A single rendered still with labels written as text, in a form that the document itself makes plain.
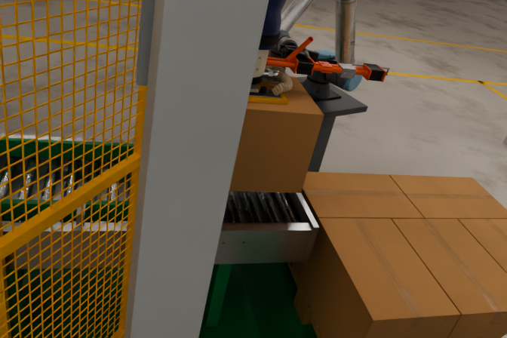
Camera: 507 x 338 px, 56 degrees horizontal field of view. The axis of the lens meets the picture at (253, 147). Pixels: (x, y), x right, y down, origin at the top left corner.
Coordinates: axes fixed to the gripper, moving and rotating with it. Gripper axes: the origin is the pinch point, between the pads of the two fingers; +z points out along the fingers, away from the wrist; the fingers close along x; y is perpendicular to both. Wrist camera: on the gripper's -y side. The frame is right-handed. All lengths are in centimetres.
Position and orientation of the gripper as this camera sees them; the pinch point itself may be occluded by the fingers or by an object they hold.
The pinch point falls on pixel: (307, 65)
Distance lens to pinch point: 210.2
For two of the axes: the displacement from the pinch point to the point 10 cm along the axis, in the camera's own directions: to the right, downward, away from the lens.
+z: 2.3, 5.2, -8.2
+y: -9.5, -0.5, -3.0
